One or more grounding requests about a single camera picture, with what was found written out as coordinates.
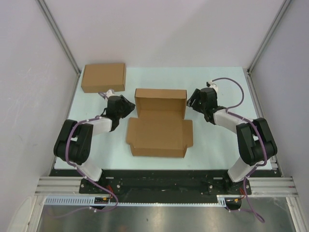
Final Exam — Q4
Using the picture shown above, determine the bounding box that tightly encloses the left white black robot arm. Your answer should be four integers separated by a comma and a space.
53, 94, 135, 193

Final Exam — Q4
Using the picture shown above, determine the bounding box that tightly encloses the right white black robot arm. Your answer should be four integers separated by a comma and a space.
187, 87, 278, 194

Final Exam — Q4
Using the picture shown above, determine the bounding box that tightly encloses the closed brown cardboard box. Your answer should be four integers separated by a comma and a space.
81, 63, 126, 93

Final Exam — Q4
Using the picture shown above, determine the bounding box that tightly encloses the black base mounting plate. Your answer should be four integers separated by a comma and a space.
80, 170, 252, 195

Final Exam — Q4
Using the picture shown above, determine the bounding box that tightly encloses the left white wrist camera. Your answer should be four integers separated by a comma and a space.
105, 89, 116, 98

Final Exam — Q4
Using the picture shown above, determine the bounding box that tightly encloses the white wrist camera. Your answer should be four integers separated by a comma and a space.
206, 80, 218, 92
105, 89, 116, 98

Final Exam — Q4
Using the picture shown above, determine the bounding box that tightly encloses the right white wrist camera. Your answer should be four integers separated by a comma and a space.
206, 80, 218, 92

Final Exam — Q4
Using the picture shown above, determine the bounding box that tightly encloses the front aluminium extrusion rail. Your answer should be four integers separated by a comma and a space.
35, 177, 298, 197

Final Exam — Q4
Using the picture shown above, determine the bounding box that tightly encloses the white slotted cable duct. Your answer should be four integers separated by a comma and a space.
44, 195, 226, 207

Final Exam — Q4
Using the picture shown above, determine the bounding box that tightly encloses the right aluminium frame post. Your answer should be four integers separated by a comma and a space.
247, 0, 294, 75

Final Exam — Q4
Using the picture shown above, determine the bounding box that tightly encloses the aluminium frame post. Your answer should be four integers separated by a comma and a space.
247, 0, 294, 75
35, 0, 81, 75

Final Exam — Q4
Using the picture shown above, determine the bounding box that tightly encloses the left aluminium frame post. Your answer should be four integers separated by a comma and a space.
35, 0, 81, 75

